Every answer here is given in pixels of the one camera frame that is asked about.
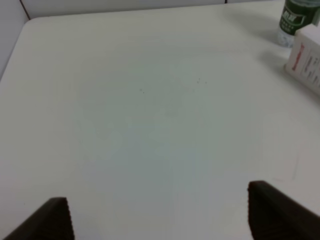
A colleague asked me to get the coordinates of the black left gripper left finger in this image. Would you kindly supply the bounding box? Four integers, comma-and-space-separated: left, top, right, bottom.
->
5, 197, 75, 240

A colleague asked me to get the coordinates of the clear water bottle green label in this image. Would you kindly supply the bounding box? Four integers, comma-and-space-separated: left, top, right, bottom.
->
277, 0, 320, 48

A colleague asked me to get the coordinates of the white rectangular carton box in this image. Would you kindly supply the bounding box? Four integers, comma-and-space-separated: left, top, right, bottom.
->
284, 24, 320, 95

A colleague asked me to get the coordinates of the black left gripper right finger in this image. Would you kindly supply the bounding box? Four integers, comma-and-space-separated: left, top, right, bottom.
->
247, 180, 320, 240

